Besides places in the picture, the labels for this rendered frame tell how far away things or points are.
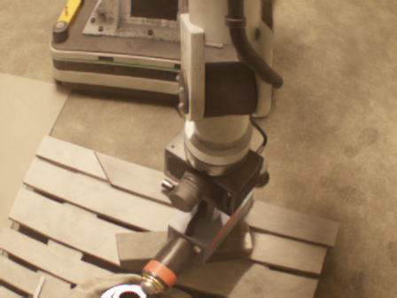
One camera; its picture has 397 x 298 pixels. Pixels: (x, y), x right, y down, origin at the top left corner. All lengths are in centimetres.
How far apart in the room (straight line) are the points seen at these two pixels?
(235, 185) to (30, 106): 135
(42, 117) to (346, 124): 140
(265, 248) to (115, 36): 104
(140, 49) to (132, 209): 64
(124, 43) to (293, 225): 99
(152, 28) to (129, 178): 64
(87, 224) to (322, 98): 126
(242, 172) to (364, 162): 115
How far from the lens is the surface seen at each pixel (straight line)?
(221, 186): 143
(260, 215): 203
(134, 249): 187
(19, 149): 240
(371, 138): 260
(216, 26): 113
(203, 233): 172
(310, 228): 205
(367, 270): 224
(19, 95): 260
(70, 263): 196
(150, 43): 228
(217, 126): 128
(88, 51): 229
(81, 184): 210
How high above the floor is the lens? 194
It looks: 56 degrees down
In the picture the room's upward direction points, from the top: 6 degrees clockwise
